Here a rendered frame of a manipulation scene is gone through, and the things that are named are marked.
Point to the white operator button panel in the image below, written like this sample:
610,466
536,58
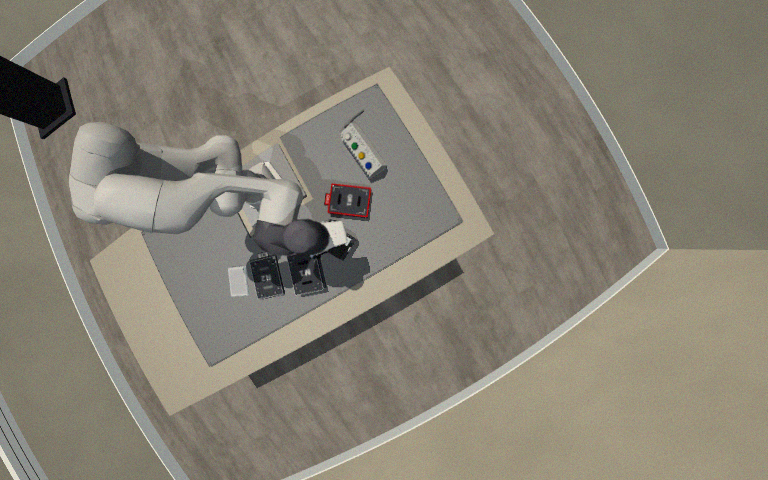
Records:
362,149

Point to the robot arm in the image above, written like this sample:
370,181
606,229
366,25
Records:
101,150

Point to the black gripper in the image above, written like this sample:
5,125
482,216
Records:
319,255

